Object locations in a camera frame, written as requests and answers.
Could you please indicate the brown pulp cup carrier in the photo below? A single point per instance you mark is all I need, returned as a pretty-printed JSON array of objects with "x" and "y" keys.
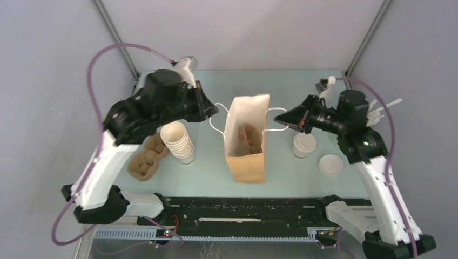
[{"x": 146, "y": 163}]

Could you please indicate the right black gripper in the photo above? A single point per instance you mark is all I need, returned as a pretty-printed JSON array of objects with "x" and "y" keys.
[{"x": 293, "y": 117}]

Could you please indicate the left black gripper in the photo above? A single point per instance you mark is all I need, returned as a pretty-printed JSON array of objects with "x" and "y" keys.
[{"x": 207, "y": 109}]

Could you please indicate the stack of white lids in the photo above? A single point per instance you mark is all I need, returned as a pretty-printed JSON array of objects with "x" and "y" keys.
[{"x": 331, "y": 165}]

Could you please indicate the brown pulp carrier piece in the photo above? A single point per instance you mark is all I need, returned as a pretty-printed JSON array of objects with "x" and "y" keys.
[{"x": 249, "y": 140}]

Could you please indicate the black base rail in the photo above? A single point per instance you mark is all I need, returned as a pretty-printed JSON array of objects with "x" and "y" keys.
[{"x": 247, "y": 218}]

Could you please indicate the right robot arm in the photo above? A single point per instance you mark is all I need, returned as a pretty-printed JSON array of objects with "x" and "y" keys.
[{"x": 395, "y": 234}]

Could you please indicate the single white paper cup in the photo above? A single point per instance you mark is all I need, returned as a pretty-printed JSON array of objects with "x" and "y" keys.
[{"x": 301, "y": 151}]

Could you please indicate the white plastic cup lid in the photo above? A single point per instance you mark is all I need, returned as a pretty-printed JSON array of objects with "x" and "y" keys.
[{"x": 305, "y": 142}]

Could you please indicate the stack of white paper cups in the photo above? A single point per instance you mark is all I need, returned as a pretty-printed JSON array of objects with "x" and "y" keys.
[{"x": 177, "y": 140}]

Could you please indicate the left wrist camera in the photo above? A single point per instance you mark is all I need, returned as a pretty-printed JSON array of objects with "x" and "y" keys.
[{"x": 185, "y": 68}]

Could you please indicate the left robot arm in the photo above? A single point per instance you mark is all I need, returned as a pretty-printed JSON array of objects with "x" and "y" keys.
[{"x": 164, "y": 98}]

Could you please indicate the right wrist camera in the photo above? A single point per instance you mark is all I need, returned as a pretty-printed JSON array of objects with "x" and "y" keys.
[{"x": 324, "y": 88}]

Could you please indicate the brown paper bag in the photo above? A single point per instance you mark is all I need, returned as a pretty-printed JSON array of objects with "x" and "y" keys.
[{"x": 251, "y": 110}]

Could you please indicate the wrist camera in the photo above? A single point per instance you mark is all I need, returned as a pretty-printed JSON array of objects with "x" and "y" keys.
[
  {"x": 324, "y": 88},
  {"x": 185, "y": 68}
]

